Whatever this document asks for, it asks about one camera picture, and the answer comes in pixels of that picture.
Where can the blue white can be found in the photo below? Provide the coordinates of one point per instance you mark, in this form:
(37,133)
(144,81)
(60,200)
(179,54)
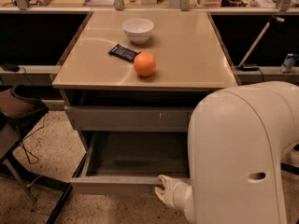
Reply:
(289,62)

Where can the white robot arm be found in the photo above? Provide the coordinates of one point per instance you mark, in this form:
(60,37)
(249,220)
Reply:
(236,140)

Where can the dark blue snack bar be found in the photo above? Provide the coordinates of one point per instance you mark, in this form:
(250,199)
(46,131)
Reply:
(123,53)

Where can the orange fruit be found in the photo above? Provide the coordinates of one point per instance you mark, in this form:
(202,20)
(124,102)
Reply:
(145,64)

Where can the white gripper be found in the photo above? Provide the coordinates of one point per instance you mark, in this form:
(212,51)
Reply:
(172,190)

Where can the black office chair at right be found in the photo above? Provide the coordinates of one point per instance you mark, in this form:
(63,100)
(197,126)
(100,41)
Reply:
(289,168)

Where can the grey drawer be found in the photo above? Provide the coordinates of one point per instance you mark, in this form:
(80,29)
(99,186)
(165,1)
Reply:
(129,163)
(129,119)

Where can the grey drawer cabinet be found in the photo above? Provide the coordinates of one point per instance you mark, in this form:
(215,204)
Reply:
(188,55)

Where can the white stick with black base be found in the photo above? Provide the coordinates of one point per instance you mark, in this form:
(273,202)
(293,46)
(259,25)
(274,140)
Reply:
(252,67)

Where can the grey top drawer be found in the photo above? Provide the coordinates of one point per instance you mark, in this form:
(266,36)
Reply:
(129,119)

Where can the white ceramic bowl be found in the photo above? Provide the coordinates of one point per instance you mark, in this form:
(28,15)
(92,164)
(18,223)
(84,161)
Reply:
(138,31)

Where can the dark chair at left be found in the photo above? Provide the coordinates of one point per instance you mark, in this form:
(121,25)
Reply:
(39,153)

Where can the black power adapter at left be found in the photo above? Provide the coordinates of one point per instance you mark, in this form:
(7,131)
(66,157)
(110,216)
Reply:
(10,67)

